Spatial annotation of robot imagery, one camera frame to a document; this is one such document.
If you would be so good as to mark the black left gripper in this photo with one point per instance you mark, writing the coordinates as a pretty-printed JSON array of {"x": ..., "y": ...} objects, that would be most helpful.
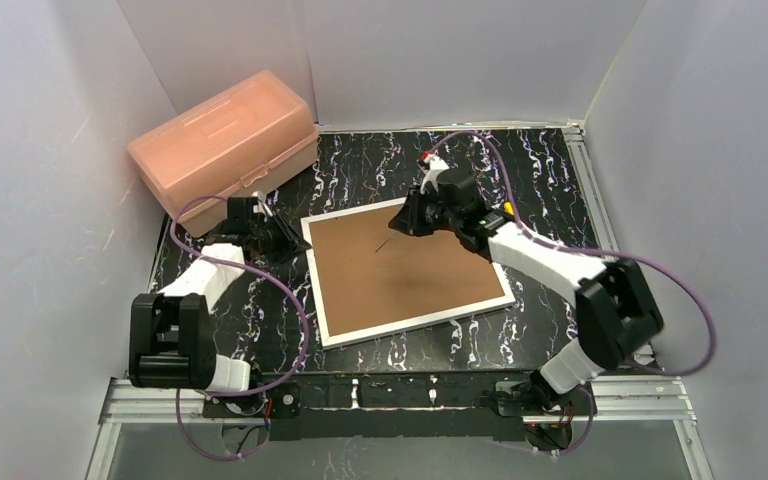
[{"x": 281, "y": 240}]

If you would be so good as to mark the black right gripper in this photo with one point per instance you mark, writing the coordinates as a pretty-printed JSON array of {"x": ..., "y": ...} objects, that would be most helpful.
[{"x": 420, "y": 212}]

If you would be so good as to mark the clear grey screwdriver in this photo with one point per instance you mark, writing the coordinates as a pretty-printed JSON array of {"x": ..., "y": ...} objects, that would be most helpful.
[{"x": 385, "y": 242}]

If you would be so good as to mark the white picture frame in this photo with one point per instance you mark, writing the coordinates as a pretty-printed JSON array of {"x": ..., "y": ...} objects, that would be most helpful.
[{"x": 410, "y": 283}]

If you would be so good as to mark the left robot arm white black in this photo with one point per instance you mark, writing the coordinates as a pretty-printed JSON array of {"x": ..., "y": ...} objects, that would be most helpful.
[{"x": 171, "y": 342}]

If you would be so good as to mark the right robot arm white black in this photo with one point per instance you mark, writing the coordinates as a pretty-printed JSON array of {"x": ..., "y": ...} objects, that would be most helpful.
[{"x": 615, "y": 310}]

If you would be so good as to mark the translucent orange plastic box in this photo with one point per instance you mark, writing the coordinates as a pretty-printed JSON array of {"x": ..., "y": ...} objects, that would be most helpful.
[{"x": 253, "y": 137}]

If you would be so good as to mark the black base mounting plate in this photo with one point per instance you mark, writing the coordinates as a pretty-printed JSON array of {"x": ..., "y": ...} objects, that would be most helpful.
[{"x": 509, "y": 416}]

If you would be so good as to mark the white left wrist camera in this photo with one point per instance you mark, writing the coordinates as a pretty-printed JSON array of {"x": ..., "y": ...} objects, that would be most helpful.
[{"x": 262, "y": 207}]

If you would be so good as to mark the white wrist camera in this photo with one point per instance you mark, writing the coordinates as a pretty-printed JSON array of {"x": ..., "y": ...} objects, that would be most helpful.
[
  {"x": 262, "y": 207},
  {"x": 432, "y": 165}
]

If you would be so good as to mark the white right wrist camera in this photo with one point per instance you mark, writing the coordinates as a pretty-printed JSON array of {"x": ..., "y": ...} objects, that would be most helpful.
[{"x": 432, "y": 165}]

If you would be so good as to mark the aluminium front rail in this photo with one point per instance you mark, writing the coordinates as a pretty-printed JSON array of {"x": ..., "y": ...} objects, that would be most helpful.
[{"x": 617, "y": 397}]

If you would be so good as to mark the aluminium rail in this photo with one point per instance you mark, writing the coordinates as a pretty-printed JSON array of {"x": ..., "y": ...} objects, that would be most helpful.
[
  {"x": 574, "y": 139},
  {"x": 617, "y": 397}
]

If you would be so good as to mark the aluminium right side rail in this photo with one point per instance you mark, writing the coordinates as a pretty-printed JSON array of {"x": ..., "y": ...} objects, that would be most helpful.
[{"x": 574, "y": 139}]

